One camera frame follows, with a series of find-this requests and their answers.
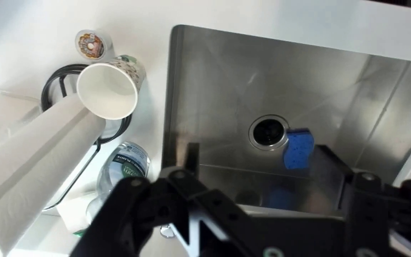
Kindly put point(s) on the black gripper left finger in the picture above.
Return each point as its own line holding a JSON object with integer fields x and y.
{"x": 167, "y": 223}

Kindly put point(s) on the stainless steel sink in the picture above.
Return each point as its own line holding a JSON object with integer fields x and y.
{"x": 224, "y": 86}

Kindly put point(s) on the white napkin stack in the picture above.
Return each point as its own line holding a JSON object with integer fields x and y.
{"x": 0, "y": 111}

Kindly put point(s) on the white paper towel roll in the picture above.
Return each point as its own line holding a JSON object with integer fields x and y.
{"x": 25, "y": 166}

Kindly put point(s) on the patterned paper cup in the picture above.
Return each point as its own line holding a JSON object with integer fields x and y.
{"x": 106, "y": 90}

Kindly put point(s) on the small donut print cup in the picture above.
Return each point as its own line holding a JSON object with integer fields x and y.
{"x": 90, "y": 44}

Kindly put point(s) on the blue sponge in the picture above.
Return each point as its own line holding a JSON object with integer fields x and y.
{"x": 299, "y": 150}

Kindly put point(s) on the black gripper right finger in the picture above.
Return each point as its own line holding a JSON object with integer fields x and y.
{"x": 386, "y": 218}

